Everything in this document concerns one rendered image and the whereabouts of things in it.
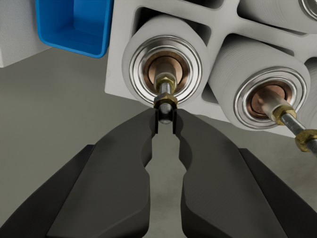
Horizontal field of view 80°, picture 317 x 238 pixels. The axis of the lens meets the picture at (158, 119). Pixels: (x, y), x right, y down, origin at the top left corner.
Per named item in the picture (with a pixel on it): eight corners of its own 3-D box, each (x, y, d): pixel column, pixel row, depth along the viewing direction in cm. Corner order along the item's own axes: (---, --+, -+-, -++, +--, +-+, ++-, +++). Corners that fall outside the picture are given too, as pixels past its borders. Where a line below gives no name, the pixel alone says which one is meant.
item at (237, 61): (196, 81, 39) (217, 134, 24) (202, 30, 34) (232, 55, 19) (244, 81, 39) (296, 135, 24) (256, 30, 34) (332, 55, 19)
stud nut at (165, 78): (151, 87, 18) (151, 90, 17) (161, 71, 17) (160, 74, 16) (169, 97, 18) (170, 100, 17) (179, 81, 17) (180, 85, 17)
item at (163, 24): (133, 20, 34) (105, 36, 18) (187, 5, 32) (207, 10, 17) (146, 72, 38) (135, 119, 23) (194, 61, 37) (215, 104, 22)
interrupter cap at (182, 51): (120, 44, 19) (118, 46, 18) (196, 25, 18) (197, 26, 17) (140, 109, 23) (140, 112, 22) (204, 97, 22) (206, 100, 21)
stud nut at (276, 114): (269, 121, 19) (273, 125, 18) (274, 106, 18) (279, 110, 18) (288, 121, 19) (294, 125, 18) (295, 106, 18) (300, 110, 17)
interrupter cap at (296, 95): (226, 126, 24) (228, 129, 23) (240, 65, 20) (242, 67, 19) (288, 127, 23) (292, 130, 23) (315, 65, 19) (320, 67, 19)
